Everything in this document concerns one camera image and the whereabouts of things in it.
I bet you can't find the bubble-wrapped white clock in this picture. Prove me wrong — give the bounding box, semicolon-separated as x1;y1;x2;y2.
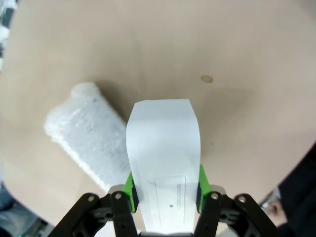
43;82;133;191

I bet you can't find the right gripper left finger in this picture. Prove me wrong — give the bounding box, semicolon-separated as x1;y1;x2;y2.
55;172;136;237

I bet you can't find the person's left hand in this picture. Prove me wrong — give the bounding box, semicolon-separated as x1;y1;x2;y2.
269;201;283;218

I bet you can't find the person in black zip jacket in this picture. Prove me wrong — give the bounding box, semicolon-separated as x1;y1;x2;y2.
276;142;316;237

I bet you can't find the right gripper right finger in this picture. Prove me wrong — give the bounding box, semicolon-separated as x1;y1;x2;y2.
195;164;278;237

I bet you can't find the unwrapped white clock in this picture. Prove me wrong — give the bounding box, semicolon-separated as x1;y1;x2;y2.
125;98;202;227

